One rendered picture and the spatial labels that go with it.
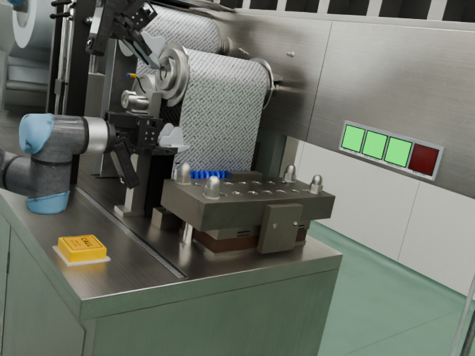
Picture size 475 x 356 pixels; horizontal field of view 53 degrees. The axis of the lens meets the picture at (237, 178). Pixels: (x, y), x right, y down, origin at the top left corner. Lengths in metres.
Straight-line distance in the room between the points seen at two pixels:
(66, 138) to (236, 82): 0.43
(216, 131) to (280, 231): 0.28
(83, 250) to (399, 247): 3.16
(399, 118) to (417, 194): 2.69
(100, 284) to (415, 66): 0.75
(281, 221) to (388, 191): 2.84
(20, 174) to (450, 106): 0.84
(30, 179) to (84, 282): 0.24
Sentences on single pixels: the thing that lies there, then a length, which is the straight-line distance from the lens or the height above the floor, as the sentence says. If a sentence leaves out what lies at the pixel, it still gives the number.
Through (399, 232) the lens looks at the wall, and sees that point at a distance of 3.85.
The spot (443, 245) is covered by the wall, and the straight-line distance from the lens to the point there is 3.69.
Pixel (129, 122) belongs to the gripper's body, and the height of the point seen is 1.15.
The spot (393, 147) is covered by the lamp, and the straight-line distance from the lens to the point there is 1.08.
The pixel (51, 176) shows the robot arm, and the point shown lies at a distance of 0.97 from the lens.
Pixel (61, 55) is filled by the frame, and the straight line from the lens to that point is 1.43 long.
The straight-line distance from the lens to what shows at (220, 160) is 1.19.
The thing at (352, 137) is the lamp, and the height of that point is 1.19.
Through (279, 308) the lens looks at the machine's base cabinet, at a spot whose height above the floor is 0.79.
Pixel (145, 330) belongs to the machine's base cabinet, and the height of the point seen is 0.81.
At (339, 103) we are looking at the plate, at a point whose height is 1.25.
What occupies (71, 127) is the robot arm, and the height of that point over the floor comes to 1.13.
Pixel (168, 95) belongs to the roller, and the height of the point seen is 1.20.
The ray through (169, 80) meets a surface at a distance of 1.10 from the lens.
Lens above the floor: 1.31
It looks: 14 degrees down
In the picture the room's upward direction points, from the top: 11 degrees clockwise
